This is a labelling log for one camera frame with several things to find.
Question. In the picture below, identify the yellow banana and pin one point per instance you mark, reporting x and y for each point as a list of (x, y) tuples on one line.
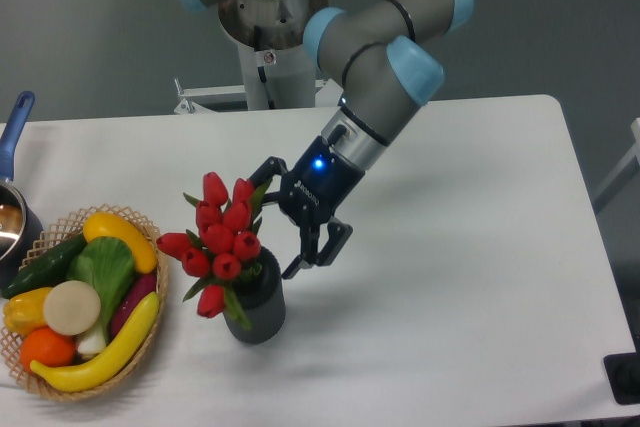
[(112, 359)]

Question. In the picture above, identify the yellow squash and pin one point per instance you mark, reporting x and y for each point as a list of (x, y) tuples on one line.
[(105, 224)]

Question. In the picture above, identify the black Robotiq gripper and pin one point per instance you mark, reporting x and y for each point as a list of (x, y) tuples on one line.
[(320, 181)]

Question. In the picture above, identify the white frame at right edge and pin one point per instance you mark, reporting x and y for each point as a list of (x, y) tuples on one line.
[(620, 175)]

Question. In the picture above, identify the woven wicker basket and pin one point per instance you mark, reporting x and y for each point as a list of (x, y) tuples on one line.
[(61, 230)]

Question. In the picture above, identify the blue handled saucepan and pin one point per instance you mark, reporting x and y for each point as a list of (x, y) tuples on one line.
[(20, 227)]

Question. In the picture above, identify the green bok choy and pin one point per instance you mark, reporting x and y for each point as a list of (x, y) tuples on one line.
[(106, 264)]

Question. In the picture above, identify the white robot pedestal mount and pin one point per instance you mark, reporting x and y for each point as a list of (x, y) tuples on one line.
[(271, 80)]

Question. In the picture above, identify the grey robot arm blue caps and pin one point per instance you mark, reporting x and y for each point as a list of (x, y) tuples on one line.
[(376, 56)]

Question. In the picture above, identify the orange fruit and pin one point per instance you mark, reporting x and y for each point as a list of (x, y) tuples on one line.
[(48, 347)]

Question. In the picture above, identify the beige round disc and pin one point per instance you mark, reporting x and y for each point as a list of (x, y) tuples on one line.
[(71, 308)]

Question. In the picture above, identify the dark grey ribbed vase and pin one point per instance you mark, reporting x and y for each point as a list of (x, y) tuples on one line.
[(262, 303)]

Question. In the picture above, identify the green cucumber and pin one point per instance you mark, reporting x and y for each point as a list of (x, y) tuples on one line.
[(47, 270)]

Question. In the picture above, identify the purple sweet potato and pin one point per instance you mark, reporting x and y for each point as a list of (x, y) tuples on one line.
[(144, 285)]

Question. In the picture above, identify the yellow bell pepper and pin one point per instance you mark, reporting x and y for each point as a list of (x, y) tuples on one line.
[(24, 313)]

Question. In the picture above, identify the red tulip bouquet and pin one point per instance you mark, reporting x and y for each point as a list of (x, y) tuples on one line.
[(224, 249)]

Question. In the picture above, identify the black device at table edge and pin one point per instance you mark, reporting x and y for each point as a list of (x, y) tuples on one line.
[(623, 376)]

